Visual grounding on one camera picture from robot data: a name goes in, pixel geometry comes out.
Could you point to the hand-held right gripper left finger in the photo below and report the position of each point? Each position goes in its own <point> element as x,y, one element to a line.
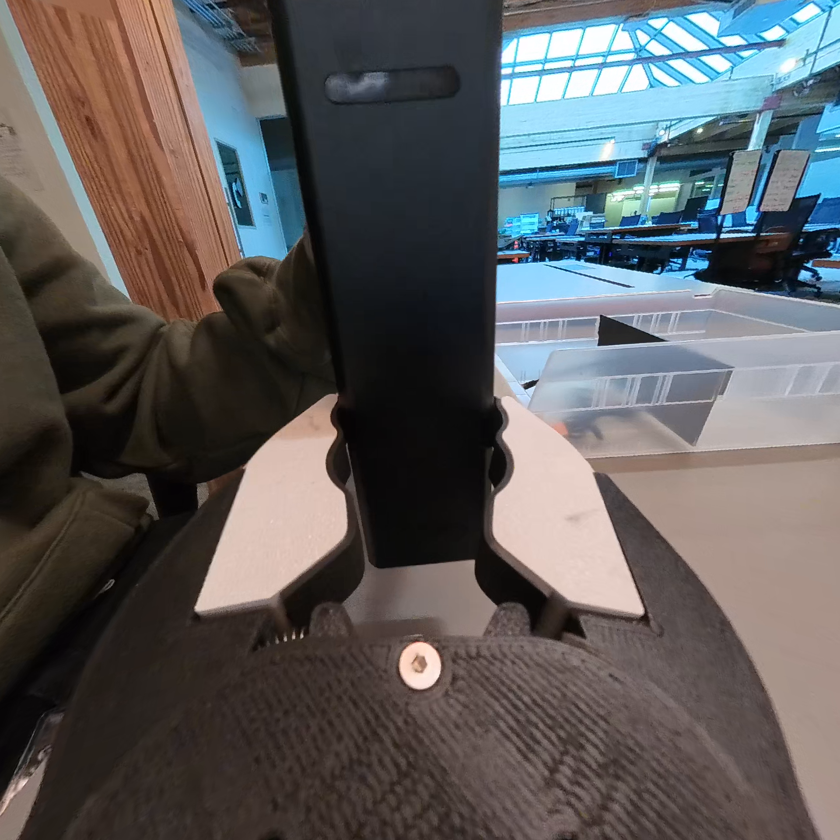
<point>282,525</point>

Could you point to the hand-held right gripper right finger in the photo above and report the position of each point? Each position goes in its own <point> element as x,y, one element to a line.
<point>558,525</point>

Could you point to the grey desk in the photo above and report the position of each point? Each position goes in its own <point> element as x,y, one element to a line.
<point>722,558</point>

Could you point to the orange black small tool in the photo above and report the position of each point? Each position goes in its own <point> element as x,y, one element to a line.
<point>577,430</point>

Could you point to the black bin divider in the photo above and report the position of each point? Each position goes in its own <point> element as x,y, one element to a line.
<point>695,400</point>
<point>623,331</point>

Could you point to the clear plastic bin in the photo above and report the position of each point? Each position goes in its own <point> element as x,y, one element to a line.
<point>768,407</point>
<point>741,321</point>

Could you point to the white table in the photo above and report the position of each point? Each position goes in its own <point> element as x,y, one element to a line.
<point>558,282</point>

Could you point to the person's olive sweatshirt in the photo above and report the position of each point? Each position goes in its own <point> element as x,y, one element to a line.
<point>39,394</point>

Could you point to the row of office desks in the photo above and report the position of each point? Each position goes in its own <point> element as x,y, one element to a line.
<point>630,236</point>

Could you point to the grey door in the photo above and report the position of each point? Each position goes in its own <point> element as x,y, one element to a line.
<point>285,190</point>

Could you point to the black office chair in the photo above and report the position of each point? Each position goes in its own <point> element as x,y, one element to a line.
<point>754,253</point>

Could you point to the paper flip chart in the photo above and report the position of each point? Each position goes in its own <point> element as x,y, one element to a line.
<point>784,178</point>
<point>741,180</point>

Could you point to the glass skylight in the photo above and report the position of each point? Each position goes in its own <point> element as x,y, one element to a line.
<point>577,59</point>

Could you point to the dark wall poster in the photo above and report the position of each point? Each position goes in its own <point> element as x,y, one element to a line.
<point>235,184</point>

